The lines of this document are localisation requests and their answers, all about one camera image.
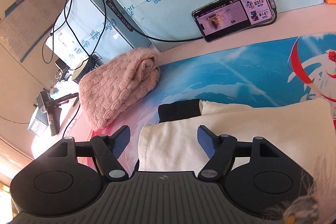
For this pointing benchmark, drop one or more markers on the anime printed desk mat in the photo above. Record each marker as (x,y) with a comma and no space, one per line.
(270,74)

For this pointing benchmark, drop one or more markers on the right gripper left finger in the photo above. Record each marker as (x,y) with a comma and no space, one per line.
(107,150)

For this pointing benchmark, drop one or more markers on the black tripod stand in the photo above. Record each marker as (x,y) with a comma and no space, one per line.
(52,108)

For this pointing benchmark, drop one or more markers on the pink knitted sweater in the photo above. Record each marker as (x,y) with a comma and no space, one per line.
(110,89)

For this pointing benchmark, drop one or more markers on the white garment with black cuffs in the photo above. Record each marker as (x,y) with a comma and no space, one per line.
(303,131)

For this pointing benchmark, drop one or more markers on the smartphone with lit screen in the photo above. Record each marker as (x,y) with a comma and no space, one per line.
(225,17)

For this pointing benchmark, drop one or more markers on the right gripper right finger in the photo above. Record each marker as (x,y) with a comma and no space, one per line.
(220,151)

